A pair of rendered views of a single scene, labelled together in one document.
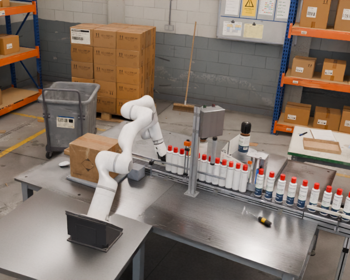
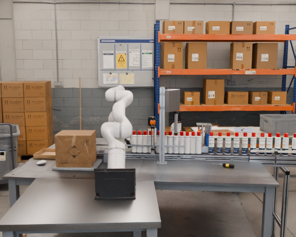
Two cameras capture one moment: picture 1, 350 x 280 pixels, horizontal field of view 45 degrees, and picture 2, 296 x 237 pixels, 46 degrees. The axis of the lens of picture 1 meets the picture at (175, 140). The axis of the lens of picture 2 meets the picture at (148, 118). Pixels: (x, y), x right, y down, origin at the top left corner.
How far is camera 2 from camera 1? 125 cm
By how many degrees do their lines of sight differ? 24
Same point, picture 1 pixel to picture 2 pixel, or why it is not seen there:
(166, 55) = (57, 106)
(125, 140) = (121, 112)
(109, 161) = (116, 128)
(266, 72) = (140, 109)
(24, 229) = (49, 200)
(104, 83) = not seen: hidden behind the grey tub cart
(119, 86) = (28, 130)
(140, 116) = (125, 95)
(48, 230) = (71, 197)
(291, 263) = (268, 180)
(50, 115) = not seen: outside the picture
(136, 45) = (42, 92)
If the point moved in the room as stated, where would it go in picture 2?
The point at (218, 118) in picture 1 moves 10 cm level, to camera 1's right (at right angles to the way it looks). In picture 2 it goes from (176, 95) to (186, 95)
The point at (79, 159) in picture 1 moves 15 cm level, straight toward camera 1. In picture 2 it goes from (65, 148) to (72, 151)
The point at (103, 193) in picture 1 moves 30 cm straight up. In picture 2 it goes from (118, 152) to (117, 108)
